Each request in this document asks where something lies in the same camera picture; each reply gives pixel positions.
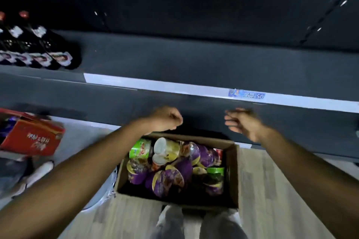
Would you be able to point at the person's right hand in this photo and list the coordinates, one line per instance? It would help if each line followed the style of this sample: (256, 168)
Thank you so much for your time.
(248, 124)

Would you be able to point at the blue price tag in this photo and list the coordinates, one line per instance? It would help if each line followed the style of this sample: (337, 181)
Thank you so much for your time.
(246, 94)

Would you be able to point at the person's left hand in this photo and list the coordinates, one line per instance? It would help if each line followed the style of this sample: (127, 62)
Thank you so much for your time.
(165, 119)

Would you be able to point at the row of dark glass bottles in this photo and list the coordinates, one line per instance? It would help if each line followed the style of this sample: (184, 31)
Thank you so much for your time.
(36, 48)

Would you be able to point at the noodle bowls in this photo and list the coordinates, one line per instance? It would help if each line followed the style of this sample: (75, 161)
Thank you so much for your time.
(174, 168)

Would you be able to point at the brown cardboard box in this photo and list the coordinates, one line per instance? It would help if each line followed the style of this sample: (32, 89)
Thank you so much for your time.
(232, 168)

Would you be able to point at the dark metal store shelving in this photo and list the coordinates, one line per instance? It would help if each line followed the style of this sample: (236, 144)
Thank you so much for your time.
(196, 59)

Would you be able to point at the person's right forearm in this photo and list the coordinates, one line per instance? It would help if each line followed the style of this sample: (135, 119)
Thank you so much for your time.
(314, 180)

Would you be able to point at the person's white trousers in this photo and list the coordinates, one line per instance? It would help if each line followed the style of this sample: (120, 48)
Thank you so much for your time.
(221, 224)

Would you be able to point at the person's left forearm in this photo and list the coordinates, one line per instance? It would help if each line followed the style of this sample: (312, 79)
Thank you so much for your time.
(70, 180)

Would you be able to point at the red orange package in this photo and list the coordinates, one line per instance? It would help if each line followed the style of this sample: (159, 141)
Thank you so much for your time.
(33, 138)

